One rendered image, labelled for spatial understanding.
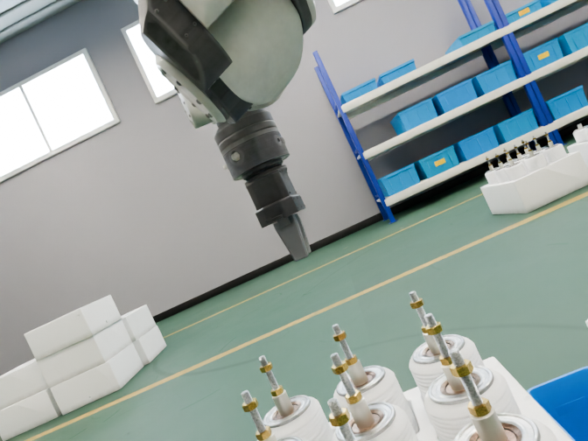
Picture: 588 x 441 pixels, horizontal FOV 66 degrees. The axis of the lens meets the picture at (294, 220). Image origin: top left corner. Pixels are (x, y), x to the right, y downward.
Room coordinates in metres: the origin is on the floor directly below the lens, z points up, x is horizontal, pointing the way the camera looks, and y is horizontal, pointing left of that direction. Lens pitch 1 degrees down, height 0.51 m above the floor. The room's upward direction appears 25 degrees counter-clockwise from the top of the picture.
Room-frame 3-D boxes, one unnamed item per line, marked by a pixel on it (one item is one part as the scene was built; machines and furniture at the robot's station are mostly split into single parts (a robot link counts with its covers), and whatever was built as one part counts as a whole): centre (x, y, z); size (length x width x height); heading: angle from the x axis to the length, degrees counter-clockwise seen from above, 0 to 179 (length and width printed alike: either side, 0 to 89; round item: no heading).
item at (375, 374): (0.65, 0.01, 0.25); 0.08 x 0.08 x 0.01
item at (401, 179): (4.96, -1.20, 0.36); 0.50 x 0.38 x 0.21; 176
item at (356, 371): (0.65, 0.01, 0.26); 0.02 x 0.02 x 0.03
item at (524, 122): (4.85, -2.49, 0.36); 0.50 x 0.38 x 0.21; 176
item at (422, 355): (0.63, -0.11, 0.25); 0.08 x 0.08 x 0.01
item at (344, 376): (0.53, 0.02, 0.30); 0.01 x 0.01 x 0.08
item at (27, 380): (2.96, 1.95, 0.27); 0.39 x 0.39 x 0.18; 87
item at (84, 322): (2.90, 1.55, 0.45); 0.39 x 0.39 x 0.18; 86
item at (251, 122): (0.66, 0.02, 0.68); 0.11 x 0.11 x 0.11; 10
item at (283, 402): (0.66, 0.13, 0.26); 0.02 x 0.02 x 0.03
